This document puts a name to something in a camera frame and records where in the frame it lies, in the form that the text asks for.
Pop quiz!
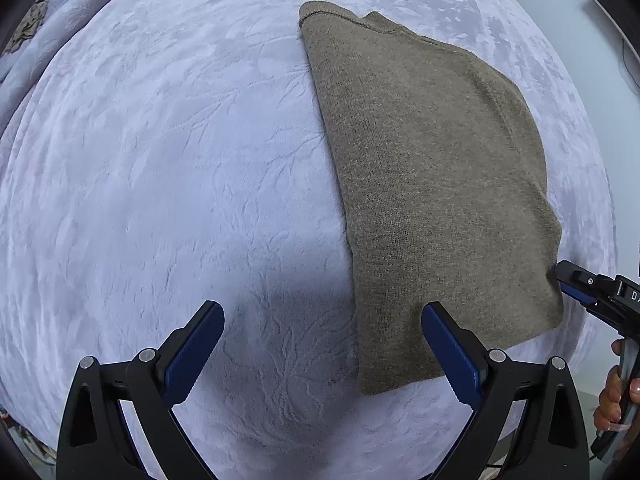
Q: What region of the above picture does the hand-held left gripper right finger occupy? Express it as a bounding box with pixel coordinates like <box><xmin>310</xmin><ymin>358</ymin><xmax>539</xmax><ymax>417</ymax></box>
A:
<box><xmin>421</xmin><ymin>301</ymin><xmax>591</xmax><ymax>480</ymax></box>

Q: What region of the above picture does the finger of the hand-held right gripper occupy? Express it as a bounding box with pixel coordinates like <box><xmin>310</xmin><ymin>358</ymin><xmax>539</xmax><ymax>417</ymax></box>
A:
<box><xmin>559</xmin><ymin>282</ymin><xmax>598</xmax><ymax>308</ymax></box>
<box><xmin>554</xmin><ymin>260</ymin><xmax>621</xmax><ymax>292</ymax></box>

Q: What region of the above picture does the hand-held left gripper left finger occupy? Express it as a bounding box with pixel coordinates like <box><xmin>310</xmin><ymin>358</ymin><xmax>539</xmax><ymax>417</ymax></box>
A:
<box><xmin>56</xmin><ymin>300</ymin><xmax>226</xmax><ymax>480</ymax></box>

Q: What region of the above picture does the olive knit sweater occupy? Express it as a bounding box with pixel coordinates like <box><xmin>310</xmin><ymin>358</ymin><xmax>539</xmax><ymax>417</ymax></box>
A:
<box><xmin>299</xmin><ymin>1</ymin><xmax>566</xmax><ymax>396</ymax></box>

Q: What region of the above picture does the person's right hand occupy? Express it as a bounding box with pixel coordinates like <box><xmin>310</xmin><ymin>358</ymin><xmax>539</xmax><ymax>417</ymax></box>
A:
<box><xmin>594</xmin><ymin>338</ymin><xmax>640</xmax><ymax>433</ymax></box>

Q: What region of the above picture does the lavender embossed blanket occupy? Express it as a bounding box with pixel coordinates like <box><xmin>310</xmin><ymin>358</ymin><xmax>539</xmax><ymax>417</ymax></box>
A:
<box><xmin>0</xmin><ymin>0</ymin><xmax>618</xmax><ymax>480</ymax></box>

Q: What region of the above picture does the black panel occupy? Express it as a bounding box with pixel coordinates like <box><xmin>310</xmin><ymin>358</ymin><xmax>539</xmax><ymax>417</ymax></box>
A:
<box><xmin>587</xmin><ymin>0</ymin><xmax>640</xmax><ymax>92</ymax></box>

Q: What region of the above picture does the grey patterned cloth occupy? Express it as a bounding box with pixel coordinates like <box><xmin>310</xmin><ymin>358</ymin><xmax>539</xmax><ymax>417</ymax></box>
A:
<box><xmin>10</xmin><ymin>0</ymin><xmax>52</xmax><ymax>54</ymax></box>

